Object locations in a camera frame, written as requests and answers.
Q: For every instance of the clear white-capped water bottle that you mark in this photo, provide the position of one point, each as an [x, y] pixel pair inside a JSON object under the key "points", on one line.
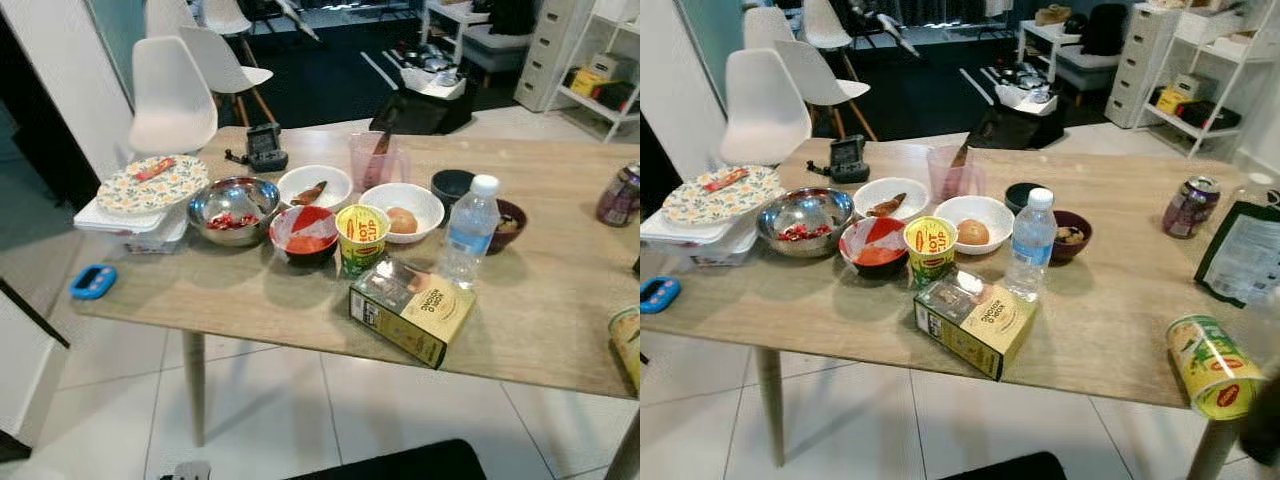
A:
{"points": [[1032, 245], [468, 235]]}

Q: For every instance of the purple soda can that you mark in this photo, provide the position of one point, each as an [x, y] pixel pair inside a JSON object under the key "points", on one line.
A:
{"points": [[620, 200], [1190, 210]]}

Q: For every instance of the white plastic food container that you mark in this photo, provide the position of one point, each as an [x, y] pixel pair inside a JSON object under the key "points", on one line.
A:
{"points": [[120, 232], [690, 246]]}

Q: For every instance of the blue timer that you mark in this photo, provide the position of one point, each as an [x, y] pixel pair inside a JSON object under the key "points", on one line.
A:
{"points": [[93, 282], [660, 295]]}

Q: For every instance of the red snack packet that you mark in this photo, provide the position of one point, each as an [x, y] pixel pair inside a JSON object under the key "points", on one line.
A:
{"points": [[726, 179], [155, 169]]}

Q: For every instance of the yellow green noodle cup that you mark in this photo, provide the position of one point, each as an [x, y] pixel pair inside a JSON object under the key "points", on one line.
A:
{"points": [[360, 240], [628, 345], [1215, 370], [930, 255]]}

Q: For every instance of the light wooden dining table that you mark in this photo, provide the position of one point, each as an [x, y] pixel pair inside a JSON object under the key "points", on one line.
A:
{"points": [[540, 300], [1100, 300]]}

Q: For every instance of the maroon bowl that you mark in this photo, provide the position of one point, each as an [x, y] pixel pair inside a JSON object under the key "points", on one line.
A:
{"points": [[1073, 250], [512, 236]]}

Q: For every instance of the flat black bag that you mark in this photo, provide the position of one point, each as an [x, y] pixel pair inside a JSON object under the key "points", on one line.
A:
{"points": [[618, 96], [1212, 115]]}

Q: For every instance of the white shelf rack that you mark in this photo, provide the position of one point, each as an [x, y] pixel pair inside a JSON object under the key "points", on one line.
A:
{"points": [[1200, 47], [585, 101]]}

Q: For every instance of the stainless steel bowl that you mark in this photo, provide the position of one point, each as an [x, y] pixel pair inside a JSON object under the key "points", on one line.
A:
{"points": [[790, 210], [215, 198]]}

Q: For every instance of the red chillies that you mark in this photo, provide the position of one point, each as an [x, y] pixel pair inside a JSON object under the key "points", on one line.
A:
{"points": [[805, 233], [232, 221]]}

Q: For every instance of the small yellow box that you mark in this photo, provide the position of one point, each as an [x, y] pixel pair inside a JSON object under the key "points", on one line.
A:
{"points": [[584, 82], [1170, 100]]}

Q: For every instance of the white plastic chair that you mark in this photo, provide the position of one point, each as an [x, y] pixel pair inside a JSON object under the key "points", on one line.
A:
{"points": [[168, 18], [170, 100], [762, 110], [826, 22], [215, 60], [766, 25], [225, 15], [812, 70]]}

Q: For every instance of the black round bowl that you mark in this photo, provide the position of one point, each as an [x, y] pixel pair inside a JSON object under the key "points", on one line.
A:
{"points": [[1022, 193], [452, 183]]}

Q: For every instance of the white drawer cabinet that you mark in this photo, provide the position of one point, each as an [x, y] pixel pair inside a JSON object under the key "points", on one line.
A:
{"points": [[1140, 60], [550, 50]]}

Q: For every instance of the yellow cardboard food box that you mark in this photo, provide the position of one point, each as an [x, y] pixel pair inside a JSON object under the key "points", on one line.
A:
{"points": [[990, 320], [430, 310]]}

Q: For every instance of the black battery device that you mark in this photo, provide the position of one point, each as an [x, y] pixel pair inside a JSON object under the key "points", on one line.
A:
{"points": [[848, 160], [265, 148]]}

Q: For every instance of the red bowl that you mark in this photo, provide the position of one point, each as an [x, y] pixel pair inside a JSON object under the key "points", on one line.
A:
{"points": [[875, 257], [305, 245]]}

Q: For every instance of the brown bun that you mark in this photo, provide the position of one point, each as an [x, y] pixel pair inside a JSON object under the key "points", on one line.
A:
{"points": [[973, 233], [402, 221]]}

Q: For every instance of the grey bench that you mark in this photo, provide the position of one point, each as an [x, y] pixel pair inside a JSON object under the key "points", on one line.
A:
{"points": [[1085, 64], [495, 45]]}

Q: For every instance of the brown food piece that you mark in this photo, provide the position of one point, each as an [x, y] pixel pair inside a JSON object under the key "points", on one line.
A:
{"points": [[887, 206], [310, 194]]}

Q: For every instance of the white bin with gear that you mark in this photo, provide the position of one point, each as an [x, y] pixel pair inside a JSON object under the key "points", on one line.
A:
{"points": [[440, 88], [1030, 97]]}

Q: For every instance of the large black bag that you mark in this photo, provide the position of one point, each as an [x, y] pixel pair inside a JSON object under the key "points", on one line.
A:
{"points": [[1015, 130], [420, 118]]}

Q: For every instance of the black backpack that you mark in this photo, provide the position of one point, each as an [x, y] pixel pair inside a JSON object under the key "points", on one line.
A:
{"points": [[512, 15], [1104, 30]]}

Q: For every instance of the large white bowl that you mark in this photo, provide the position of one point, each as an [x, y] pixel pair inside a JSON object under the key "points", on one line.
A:
{"points": [[375, 200], [1000, 215]]}

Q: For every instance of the small white bowl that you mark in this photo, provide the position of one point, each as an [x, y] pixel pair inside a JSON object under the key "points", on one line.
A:
{"points": [[912, 194], [337, 180]]}

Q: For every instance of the pink plastic cup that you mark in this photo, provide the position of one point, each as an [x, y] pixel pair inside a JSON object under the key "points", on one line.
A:
{"points": [[945, 175], [368, 165]]}

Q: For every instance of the white side table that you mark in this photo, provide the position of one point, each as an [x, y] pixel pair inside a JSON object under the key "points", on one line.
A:
{"points": [[1045, 30], [455, 12]]}

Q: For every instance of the black floor mat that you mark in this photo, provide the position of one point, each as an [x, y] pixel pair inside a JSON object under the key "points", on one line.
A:
{"points": [[400, 465], [1005, 470]]}

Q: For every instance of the dark green pouch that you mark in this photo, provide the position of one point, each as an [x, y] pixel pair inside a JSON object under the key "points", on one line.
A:
{"points": [[1245, 255]]}

